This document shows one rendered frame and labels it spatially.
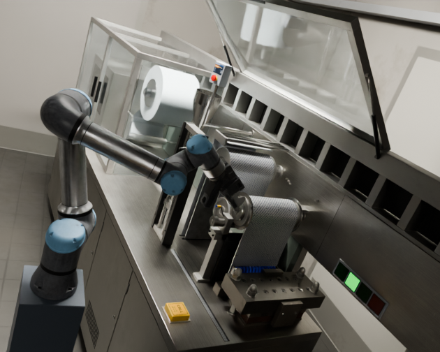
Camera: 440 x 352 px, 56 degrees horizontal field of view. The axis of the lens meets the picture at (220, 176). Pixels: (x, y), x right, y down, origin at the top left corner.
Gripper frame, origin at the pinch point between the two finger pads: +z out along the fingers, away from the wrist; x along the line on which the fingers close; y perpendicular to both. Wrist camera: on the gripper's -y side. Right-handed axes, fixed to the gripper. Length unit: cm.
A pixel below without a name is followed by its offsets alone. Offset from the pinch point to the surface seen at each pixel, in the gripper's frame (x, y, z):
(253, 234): -4.8, 0.0, 12.3
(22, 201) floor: 219, -123, 50
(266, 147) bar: 25.3, 29.5, 6.3
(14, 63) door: 327, -63, -17
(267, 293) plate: -21.0, -9.9, 24.7
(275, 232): -4.8, 7.5, 19.6
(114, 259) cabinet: 43, -57, 18
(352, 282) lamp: -35, 17, 33
